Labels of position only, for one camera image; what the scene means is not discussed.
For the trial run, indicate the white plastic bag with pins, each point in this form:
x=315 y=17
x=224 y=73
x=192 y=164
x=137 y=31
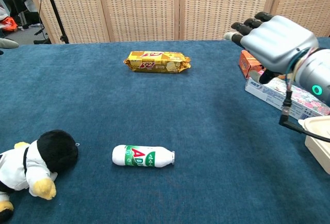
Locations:
x=32 y=5

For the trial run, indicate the beige lidded food container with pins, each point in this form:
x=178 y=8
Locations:
x=317 y=152

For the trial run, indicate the orange cracker box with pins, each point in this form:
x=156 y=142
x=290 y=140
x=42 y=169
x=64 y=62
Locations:
x=246 y=63

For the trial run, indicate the blue carpet table mat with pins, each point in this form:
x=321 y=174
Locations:
x=180 y=110

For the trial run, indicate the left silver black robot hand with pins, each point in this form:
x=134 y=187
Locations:
x=9 y=43

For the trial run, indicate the floral toothpaste box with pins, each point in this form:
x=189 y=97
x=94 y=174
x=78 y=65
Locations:
x=273 y=92

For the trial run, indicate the black tripod stand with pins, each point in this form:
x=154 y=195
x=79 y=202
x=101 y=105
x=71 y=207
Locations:
x=55 y=10

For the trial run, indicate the wicker folding screen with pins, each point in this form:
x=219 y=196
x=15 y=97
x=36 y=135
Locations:
x=141 y=7

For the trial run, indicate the white green milk bottle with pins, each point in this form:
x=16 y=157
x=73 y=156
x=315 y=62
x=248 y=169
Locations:
x=139 y=156

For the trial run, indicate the penguin plush toy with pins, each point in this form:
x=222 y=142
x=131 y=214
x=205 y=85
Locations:
x=31 y=164

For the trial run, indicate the orange plastic bag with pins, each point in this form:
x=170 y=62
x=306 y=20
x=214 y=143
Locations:
x=9 y=24

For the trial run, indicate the golden biscuit packet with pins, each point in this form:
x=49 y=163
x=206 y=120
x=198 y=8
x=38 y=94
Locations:
x=154 y=63

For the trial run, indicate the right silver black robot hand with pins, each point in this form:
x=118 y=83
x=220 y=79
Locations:
x=278 y=41

